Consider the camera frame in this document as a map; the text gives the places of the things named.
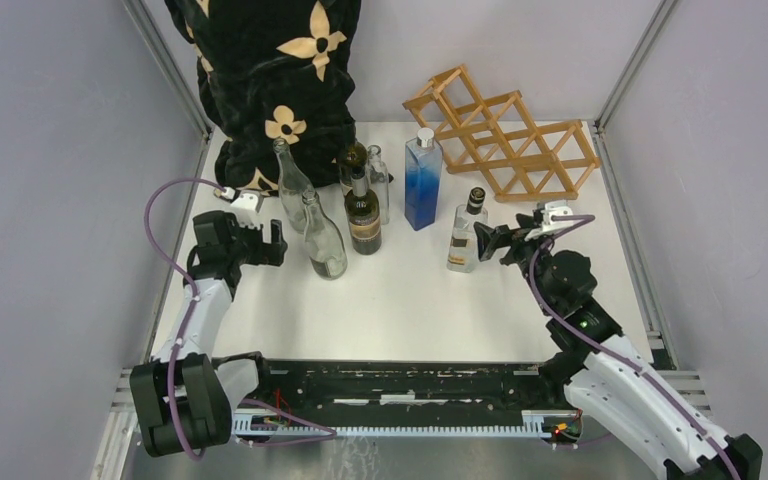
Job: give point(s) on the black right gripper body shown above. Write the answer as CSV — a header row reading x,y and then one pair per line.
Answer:
x,y
520,251

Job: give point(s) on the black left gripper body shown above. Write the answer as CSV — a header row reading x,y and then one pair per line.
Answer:
x,y
246,244

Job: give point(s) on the clear glass bottle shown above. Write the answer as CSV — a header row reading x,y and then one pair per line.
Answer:
x,y
379,178
463,249

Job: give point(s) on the clear bottle with black label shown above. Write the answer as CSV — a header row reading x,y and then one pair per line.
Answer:
x,y
322,239

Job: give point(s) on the clear bottle with dark label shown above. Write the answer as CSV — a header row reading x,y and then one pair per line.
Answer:
x,y
292,184

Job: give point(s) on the green wine bottle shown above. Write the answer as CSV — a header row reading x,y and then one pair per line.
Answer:
x,y
363,213
353,155

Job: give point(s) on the blue square glass bottle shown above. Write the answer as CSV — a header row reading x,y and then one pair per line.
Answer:
x,y
423,168

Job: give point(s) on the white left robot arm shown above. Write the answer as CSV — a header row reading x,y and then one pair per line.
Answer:
x,y
184,397

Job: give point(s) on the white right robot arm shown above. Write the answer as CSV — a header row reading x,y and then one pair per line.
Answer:
x,y
600,371

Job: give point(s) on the wooden lattice wine rack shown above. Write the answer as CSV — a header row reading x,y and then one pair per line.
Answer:
x,y
521,160

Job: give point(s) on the black floral plush blanket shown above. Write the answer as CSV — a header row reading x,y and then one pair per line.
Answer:
x,y
273,70

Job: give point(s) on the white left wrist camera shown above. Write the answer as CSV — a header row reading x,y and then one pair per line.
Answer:
x,y
246,200

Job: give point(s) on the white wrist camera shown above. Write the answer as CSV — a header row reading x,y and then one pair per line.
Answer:
x,y
549,218
246,200

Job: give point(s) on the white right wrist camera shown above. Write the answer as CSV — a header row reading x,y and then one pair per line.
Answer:
x,y
549,218

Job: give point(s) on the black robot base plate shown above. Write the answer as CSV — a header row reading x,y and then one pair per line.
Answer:
x,y
337,393

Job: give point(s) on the white slotted cable duct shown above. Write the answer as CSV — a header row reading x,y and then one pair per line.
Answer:
x,y
252,423

